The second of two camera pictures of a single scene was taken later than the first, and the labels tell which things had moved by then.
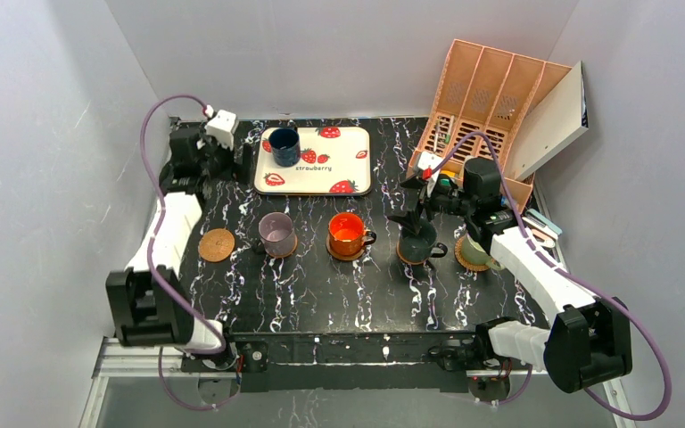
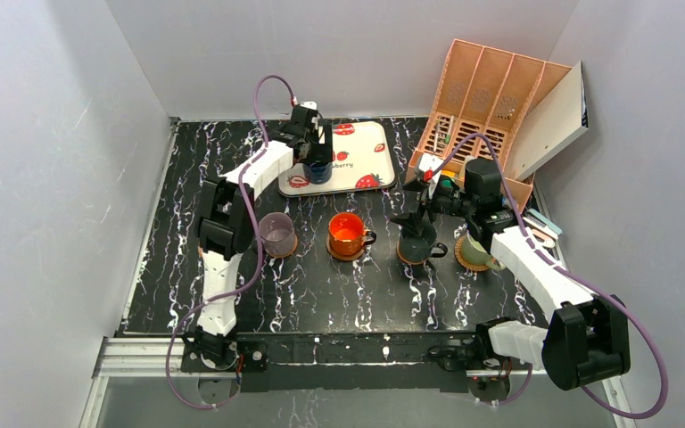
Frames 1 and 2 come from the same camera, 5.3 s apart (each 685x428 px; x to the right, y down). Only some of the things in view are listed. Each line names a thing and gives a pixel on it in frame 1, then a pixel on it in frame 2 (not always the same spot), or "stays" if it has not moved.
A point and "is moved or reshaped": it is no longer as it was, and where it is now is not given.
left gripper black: (224, 158) → (317, 152)
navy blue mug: (285, 145) is moved or reshaped
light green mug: (474, 254) stays
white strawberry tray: (312, 160) is moved or reshaped
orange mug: (347, 234) stays
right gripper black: (419, 193) stays
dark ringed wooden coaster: (342, 257) stays
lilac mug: (276, 231) stays
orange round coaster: (405, 260) stays
